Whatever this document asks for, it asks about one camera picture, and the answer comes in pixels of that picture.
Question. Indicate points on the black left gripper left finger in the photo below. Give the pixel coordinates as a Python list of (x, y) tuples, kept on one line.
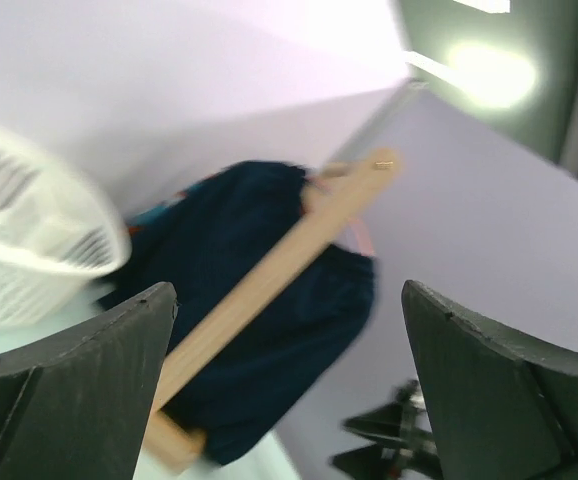
[(75, 405)]

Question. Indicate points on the navy blue shorts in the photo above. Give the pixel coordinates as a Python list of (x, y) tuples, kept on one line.
[(203, 245)]

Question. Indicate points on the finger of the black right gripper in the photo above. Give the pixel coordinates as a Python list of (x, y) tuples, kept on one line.
[(375, 462), (393, 422)]

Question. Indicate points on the white plastic basket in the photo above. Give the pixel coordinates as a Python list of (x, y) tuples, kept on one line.
[(58, 232)]

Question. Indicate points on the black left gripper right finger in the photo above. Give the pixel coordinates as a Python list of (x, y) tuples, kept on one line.
[(502, 404)]

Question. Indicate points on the wooden clothes rack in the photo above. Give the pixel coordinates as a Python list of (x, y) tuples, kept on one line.
[(175, 449)]

